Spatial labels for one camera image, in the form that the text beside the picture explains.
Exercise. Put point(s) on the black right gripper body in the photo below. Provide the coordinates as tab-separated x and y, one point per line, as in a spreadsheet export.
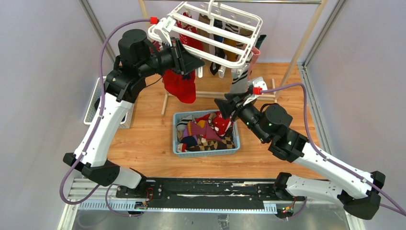
236	105

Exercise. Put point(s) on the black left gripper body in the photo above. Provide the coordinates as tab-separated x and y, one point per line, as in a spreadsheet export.
180	65

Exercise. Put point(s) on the red animal face sock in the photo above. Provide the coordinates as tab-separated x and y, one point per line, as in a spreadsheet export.
187	88

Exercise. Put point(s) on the maroon yellow purple long sock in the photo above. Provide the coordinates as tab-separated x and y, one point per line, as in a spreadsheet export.
194	129

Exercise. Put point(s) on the white plastic sock hanger frame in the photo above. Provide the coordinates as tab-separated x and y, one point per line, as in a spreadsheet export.
198	23

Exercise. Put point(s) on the red beige christmas sock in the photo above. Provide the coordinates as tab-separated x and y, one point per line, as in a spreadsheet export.
171	82

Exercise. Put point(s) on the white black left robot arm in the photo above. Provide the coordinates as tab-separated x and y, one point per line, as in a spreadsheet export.
138	59

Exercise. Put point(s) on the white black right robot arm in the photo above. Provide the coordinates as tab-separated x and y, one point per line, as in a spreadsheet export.
355	190

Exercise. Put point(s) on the grey black-striped hanging sock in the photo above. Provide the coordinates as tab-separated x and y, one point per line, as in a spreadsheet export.
239	81

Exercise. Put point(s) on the red pompom sock in basket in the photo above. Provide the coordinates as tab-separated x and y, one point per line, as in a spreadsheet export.
221	124

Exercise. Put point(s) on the brown yellow argyle sock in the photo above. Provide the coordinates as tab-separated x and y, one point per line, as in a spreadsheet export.
208	145

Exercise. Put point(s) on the blue plastic laundry basket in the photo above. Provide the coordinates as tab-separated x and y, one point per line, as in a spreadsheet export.
179	143

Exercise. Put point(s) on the brown white striped hanging sock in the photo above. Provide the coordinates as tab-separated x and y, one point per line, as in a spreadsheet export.
237	31

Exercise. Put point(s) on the pink green hanging sock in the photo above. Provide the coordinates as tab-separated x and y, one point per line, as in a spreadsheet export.
255	55

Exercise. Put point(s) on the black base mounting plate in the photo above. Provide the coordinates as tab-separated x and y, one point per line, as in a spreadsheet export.
206	193

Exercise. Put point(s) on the white perforated side basket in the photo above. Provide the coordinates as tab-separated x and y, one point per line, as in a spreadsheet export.
94	106

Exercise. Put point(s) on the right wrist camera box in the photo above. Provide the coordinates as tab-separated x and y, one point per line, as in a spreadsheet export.
255	86

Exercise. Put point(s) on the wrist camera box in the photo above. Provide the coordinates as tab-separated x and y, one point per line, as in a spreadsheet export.
163	29
255	86

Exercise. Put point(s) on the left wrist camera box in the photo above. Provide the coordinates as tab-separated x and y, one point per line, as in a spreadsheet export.
163	29

